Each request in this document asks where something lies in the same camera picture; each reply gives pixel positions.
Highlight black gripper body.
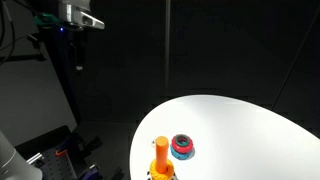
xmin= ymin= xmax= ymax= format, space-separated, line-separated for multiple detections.
xmin=65 ymin=26 xmax=88 ymax=68

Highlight orange peg stand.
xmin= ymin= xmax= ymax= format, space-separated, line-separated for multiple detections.
xmin=148 ymin=135 xmax=176 ymax=180

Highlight vertical metal pole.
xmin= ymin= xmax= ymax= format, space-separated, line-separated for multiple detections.
xmin=164 ymin=0 xmax=172 ymax=98

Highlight small orange clamp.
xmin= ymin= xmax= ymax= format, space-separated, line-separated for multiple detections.
xmin=54 ymin=148 xmax=68 ymax=157

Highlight perforated metal breadboard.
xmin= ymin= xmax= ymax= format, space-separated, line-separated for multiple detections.
xmin=32 ymin=146 xmax=101 ymax=180

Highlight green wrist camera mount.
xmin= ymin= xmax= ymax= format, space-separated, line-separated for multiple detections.
xmin=34 ymin=12 xmax=63 ymax=27

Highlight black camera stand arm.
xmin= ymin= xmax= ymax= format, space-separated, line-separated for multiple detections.
xmin=0 ymin=33 xmax=48 ymax=64

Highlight silver metal rail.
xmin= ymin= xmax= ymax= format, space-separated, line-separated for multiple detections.
xmin=25 ymin=152 xmax=45 ymax=165

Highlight red toy ring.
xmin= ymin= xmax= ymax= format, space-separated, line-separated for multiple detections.
xmin=170 ymin=134 xmax=195 ymax=155

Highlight teal toy ring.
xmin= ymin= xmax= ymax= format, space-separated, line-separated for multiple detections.
xmin=175 ymin=135 xmax=190 ymax=148

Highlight blue toy ring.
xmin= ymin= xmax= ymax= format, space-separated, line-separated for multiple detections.
xmin=170 ymin=146 xmax=195 ymax=161

